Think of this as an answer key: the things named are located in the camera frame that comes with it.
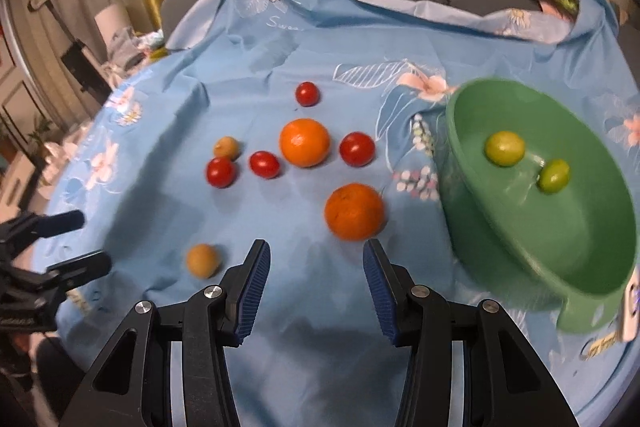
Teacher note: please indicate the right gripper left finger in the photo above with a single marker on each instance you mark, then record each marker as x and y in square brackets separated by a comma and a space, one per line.
[129, 381]

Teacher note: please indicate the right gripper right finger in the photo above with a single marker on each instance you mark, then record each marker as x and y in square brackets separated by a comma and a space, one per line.
[505, 383]

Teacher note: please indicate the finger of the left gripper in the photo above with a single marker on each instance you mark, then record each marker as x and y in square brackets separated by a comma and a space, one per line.
[69, 274]
[29, 226]

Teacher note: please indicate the small brown fruit front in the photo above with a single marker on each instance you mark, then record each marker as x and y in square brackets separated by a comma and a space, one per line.
[202, 261]

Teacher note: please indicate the small brown fruit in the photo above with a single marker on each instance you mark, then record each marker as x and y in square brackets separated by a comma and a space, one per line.
[202, 261]
[227, 147]

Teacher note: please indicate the red cherry tomato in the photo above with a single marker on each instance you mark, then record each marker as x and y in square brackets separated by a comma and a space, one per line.
[307, 94]
[357, 149]
[220, 172]
[264, 164]

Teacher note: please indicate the orange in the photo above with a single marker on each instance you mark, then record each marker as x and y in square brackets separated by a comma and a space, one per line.
[355, 212]
[304, 142]

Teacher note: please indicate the green tomato front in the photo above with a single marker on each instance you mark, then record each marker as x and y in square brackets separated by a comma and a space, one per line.
[505, 148]

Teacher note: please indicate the black upright vacuum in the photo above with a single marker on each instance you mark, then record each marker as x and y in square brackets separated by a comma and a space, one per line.
[78, 59]

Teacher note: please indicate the green plastic bowl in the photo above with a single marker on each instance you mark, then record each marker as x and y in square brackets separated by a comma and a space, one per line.
[572, 251]

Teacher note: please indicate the white paper roll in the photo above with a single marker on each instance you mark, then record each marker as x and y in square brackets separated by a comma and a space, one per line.
[110, 20]

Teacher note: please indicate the blue floral cloth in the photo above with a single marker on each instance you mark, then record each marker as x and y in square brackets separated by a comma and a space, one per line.
[316, 356]

